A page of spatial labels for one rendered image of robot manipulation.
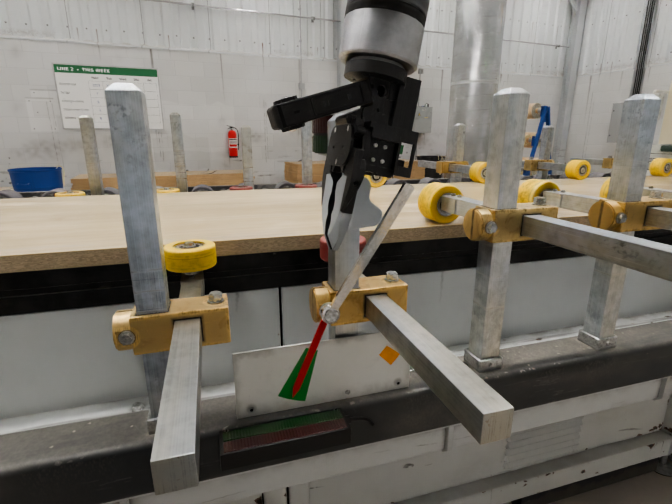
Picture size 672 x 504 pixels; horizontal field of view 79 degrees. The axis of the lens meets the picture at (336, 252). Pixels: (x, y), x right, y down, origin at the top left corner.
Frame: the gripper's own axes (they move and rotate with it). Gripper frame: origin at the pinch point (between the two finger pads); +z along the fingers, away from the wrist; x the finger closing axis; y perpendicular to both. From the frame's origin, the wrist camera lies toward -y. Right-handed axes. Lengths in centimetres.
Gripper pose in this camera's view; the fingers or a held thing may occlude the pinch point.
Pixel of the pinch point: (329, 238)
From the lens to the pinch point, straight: 49.3
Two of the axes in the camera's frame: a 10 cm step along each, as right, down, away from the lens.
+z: -1.7, 9.7, 1.7
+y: 9.2, 0.9, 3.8
